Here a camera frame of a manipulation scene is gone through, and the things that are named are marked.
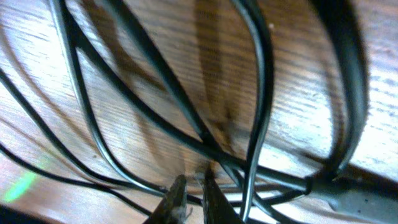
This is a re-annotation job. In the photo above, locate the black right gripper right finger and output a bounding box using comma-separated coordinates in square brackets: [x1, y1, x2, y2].
[203, 166, 244, 224]

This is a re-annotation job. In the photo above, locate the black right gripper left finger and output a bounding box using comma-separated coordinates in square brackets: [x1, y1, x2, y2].
[143, 175, 187, 224]

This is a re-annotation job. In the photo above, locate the thin black usb cable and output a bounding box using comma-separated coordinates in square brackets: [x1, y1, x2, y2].
[0, 0, 308, 224]

